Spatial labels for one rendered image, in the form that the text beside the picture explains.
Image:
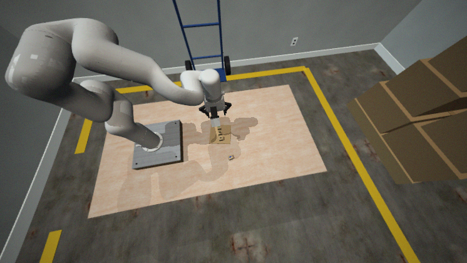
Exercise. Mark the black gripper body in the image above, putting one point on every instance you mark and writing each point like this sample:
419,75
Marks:
220,105

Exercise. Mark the tan flat mat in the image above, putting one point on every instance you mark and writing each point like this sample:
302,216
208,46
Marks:
226,129

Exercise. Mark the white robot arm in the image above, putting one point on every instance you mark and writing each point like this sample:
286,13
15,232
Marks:
43,66

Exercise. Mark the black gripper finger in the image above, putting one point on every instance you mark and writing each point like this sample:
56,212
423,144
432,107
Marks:
228,105
202,109

